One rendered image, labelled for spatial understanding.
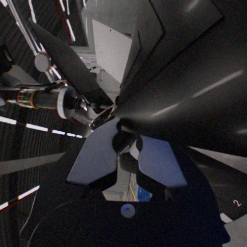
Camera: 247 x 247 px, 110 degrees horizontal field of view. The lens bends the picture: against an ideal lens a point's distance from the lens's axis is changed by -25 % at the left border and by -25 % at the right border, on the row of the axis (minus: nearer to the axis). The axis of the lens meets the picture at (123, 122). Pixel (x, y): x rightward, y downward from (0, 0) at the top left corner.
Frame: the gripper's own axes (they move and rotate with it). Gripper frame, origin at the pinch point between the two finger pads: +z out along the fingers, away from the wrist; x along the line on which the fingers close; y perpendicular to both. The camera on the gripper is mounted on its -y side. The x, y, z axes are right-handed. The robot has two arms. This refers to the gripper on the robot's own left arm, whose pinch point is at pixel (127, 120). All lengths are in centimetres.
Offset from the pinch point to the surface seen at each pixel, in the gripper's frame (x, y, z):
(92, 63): -23, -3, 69
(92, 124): -7.8, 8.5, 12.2
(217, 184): 18.1, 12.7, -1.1
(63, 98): -11.9, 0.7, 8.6
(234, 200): 21.3, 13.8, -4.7
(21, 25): -81, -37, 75
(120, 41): -3.2, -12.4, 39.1
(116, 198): -48, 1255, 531
